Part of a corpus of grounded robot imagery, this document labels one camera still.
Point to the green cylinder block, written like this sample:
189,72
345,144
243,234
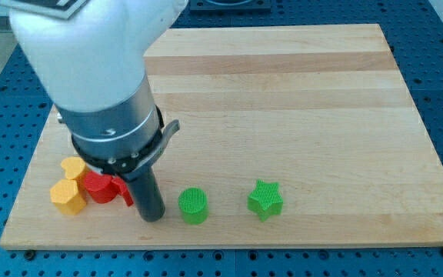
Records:
193,205

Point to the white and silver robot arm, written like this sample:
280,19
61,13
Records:
88,55

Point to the green star block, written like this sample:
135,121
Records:
265,200

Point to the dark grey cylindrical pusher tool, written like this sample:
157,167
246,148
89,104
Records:
144,190

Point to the light wooden board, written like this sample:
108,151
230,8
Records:
323,110

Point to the red angular block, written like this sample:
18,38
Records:
122,190

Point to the red cylinder block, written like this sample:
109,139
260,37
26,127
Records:
100,187

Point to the yellow heart block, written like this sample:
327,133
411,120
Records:
75,169

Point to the yellow hexagon block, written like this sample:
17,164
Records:
67,197

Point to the black and white marker tag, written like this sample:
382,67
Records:
62,9

